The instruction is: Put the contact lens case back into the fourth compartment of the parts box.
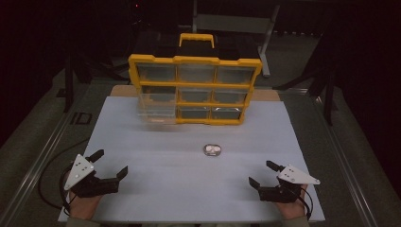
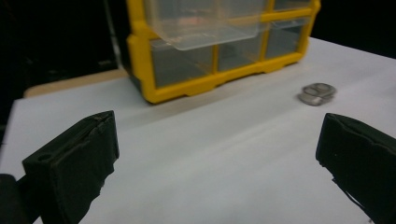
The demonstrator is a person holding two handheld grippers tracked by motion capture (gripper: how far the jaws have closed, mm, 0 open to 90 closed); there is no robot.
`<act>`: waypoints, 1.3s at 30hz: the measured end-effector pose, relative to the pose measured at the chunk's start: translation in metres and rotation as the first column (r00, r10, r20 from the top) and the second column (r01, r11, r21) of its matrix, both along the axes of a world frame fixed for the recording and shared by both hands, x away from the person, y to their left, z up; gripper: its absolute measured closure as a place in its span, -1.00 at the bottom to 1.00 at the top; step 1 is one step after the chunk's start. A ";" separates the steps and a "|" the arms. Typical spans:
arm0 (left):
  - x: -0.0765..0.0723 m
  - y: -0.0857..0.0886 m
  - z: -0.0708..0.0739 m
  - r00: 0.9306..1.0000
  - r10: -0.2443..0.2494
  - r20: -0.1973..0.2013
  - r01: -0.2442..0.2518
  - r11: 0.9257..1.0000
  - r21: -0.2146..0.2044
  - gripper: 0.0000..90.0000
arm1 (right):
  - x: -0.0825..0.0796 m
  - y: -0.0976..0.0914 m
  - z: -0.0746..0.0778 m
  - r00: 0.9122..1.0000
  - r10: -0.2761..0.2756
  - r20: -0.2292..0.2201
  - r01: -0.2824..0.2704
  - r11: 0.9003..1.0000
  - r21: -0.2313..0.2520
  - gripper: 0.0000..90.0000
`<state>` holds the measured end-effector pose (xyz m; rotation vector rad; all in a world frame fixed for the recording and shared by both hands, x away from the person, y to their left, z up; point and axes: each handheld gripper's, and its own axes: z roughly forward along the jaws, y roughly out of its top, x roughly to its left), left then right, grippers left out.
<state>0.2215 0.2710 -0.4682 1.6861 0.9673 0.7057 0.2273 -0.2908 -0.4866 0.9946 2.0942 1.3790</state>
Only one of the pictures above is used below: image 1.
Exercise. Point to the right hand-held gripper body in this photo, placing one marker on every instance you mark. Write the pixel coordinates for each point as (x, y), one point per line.
(285, 187)

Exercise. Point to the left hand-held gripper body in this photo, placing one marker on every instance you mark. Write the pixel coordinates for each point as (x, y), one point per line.
(94, 186)

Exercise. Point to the clear plastic drawer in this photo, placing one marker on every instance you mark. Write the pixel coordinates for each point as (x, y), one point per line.
(156, 108)

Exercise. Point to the person's right hand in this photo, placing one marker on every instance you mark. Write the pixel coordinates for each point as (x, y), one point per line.
(293, 208)

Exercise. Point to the person's left hand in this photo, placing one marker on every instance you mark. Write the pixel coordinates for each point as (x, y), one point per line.
(82, 205)

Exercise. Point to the black stand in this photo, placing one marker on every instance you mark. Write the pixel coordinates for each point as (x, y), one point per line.
(68, 82)
(324, 88)

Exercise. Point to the yellow and black drawer organizer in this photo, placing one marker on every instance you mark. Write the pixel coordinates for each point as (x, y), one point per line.
(195, 63)

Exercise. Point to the metal floor rail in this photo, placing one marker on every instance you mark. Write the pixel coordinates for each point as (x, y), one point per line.
(34, 164)
(343, 157)

